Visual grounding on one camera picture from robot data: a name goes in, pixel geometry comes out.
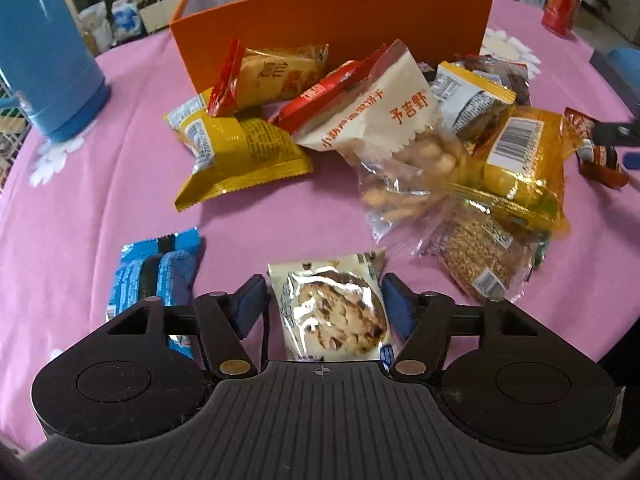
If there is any red soda can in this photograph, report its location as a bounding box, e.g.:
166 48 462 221
541 0 582 38

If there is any orange cardboard box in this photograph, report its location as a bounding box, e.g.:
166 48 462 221
169 0 497 106

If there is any white clear biscuit stick packet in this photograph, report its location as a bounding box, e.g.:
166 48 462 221
291 39 471 243

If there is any yellow packet with white label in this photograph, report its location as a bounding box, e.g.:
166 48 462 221
434 61 517 137

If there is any chocolate chip cookie packet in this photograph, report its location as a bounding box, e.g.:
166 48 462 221
267 250 398 363

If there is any blue snack packet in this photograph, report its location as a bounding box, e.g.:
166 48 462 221
104 227 203 361

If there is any pink flower-print tablecloth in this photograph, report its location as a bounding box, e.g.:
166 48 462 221
0 7 640 453

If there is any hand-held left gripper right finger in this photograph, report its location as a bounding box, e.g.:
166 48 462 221
380 272 546 381

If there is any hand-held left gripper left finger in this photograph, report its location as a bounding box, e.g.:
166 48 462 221
107 274 273 381

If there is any red-edged cracker packet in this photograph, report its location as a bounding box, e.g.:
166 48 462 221
206 37 331 118

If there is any brown snack packet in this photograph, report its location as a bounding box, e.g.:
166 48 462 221
564 107 630 190

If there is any opaque yellow snack packet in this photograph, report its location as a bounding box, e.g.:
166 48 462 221
164 89 315 212

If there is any clear sesame bar packet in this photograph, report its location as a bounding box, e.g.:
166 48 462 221
415 200 551 303

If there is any golden translucent snack packet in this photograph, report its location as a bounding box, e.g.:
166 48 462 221
445 105 573 236

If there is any clear dark red snack packet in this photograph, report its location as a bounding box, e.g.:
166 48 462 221
452 54 532 107

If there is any blue thermos jug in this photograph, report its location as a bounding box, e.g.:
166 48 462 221
0 0 112 143

